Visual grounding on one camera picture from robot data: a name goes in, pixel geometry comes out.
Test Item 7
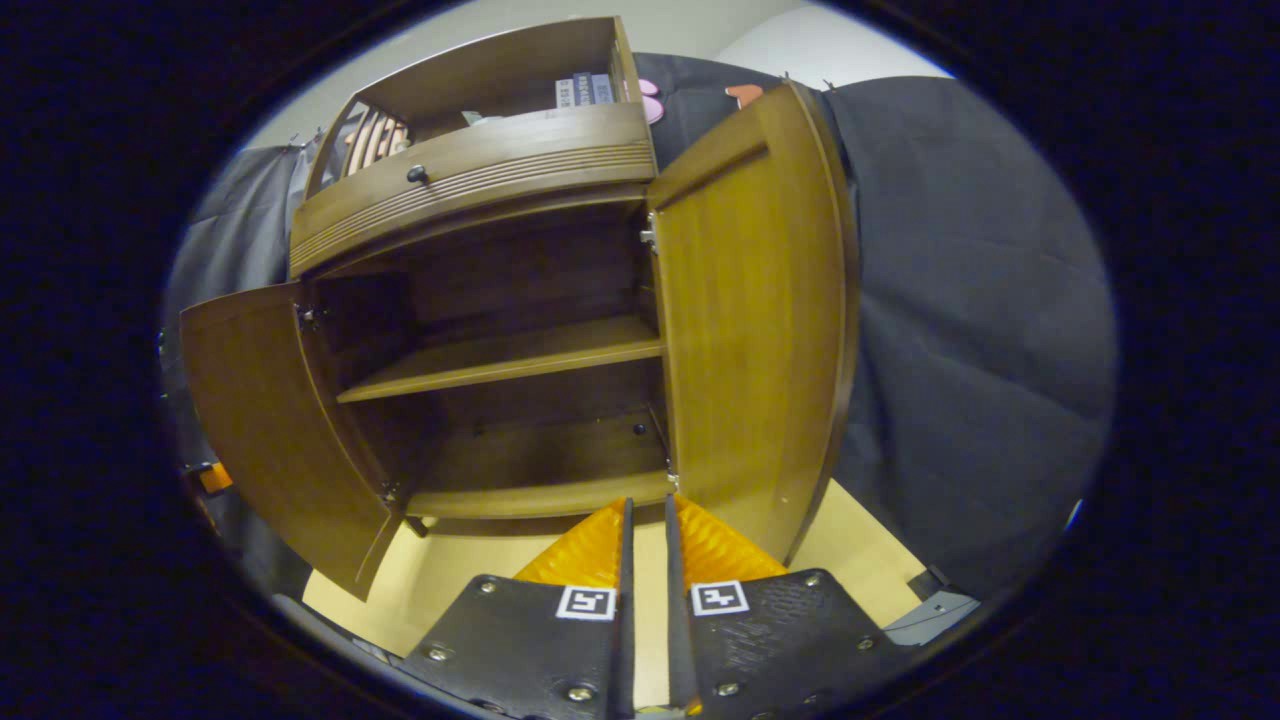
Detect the grey flat object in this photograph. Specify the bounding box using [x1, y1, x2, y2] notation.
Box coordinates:
[883, 590, 981, 647]

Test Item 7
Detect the black backdrop cloth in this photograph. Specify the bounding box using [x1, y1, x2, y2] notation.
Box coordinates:
[165, 52, 1119, 601]

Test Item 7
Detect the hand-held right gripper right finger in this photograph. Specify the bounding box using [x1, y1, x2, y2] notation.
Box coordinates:
[665, 494, 909, 720]

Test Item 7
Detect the wooden cabinet drawer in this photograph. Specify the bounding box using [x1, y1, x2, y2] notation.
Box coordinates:
[288, 100, 659, 281]

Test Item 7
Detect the wooden cabinet shelf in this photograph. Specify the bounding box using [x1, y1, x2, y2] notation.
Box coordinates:
[336, 315, 666, 404]

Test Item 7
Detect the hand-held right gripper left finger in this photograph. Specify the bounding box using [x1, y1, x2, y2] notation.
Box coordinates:
[400, 497, 637, 720]

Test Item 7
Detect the wooden double-door shoe cabinet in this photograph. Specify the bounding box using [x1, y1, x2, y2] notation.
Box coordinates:
[178, 15, 861, 601]

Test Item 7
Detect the wooden shoe cabinet door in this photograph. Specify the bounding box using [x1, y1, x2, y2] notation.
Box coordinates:
[178, 282, 406, 601]
[645, 80, 861, 566]

